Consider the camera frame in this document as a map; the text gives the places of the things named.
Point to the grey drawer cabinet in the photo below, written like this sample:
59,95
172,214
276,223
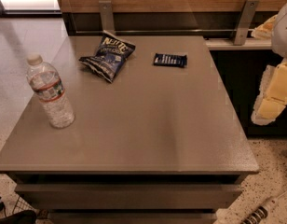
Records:
158,145

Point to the dark blue rxbar wrapper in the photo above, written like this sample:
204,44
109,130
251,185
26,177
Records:
170,60

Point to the black wire basket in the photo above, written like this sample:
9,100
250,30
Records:
22,213

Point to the right metal bracket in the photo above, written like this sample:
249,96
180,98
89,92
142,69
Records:
244,22

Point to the clear plastic water bottle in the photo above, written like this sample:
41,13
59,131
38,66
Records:
45,81

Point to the metal bracket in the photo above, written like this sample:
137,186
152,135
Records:
244,22
107,16

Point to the white power strip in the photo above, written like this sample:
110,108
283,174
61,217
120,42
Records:
263,210

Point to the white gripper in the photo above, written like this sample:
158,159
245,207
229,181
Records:
283,32

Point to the blue kettle chips bag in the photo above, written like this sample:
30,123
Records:
110,56

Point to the left metal bracket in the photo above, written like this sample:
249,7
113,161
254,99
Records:
107,16

